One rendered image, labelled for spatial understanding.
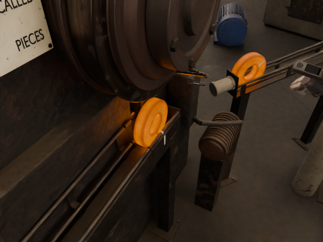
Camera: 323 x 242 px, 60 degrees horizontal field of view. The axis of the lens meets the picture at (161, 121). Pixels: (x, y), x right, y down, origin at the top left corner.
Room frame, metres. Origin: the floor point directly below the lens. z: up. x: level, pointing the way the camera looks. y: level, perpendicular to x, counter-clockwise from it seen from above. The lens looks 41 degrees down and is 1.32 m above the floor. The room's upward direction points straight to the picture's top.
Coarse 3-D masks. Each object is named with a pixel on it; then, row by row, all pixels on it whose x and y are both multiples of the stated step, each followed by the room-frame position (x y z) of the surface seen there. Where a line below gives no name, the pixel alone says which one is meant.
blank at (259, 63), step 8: (248, 56) 0.99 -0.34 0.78; (256, 56) 0.99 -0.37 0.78; (240, 64) 0.97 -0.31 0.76; (248, 64) 0.98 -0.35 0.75; (256, 64) 1.00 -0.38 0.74; (264, 64) 1.02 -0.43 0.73; (240, 72) 0.97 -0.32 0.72; (256, 72) 1.01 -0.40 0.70; (240, 80) 0.97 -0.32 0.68; (248, 80) 0.99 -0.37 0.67
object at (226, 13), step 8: (224, 8) 2.88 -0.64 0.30; (232, 8) 2.81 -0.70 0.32; (240, 8) 2.80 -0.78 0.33; (224, 16) 2.66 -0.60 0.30; (232, 16) 2.58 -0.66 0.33; (240, 16) 2.64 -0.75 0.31; (216, 24) 2.69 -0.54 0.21; (224, 24) 2.54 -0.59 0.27; (232, 24) 2.53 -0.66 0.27; (240, 24) 2.52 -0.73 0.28; (216, 32) 2.57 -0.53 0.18; (224, 32) 2.54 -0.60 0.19; (232, 32) 2.53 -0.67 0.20; (240, 32) 2.52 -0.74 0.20; (216, 40) 2.69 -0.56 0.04; (224, 40) 2.54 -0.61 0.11; (232, 40) 2.53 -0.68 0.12; (240, 40) 2.52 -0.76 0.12
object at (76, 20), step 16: (80, 0) 0.45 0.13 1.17; (96, 0) 0.44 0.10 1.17; (80, 16) 0.45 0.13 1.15; (96, 16) 0.44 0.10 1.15; (80, 32) 0.45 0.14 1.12; (96, 32) 0.43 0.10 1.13; (80, 48) 0.46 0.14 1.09; (96, 48) 0.43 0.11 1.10; (96, 64) 0.43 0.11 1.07; (112, 64) 0.46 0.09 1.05; (96, 80) 0.49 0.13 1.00; (112, 80) 0.45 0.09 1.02; (128, 96) 0.49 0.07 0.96; (144, 96) 0.55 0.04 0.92
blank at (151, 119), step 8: (144, 104) 0.64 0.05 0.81; (152, 104) 0.64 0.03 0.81; (160, 104) 0.67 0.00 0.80; (144, 112) 0.62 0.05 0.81; (152, 112) 0.63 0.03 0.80; (160, 112) 0.67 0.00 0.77; (136, 120) 0.61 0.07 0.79; (144, 120) 0.60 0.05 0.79; (152, 120) 0.63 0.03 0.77; (160, 120) 0.67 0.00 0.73; (136, 128) 0.59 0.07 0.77; (144, 128) 0.59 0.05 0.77; (152, 128) 0.66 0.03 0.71; (160, 128) 0.67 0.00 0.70; (136, 136) 0.59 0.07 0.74; (144, 136) 0.58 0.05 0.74; (152, 136) 0.62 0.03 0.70; (144, 144) 0.58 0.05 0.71
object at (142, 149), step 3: (168, 120) 0.75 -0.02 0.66; (165, 123) 0.73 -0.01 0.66; (138, 147) 0.62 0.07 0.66; (141, 147) 0.62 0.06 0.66; (144, 147) 0.62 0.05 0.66; (132, 150) 0.60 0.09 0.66; (135, 150) 0.60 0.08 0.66; (138, 150) 0.60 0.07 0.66; (141, 150) 0.60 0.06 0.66; (144, 150) 0.60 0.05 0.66; (138, 153) 0.59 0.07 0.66; (141, 153) 0.59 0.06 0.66
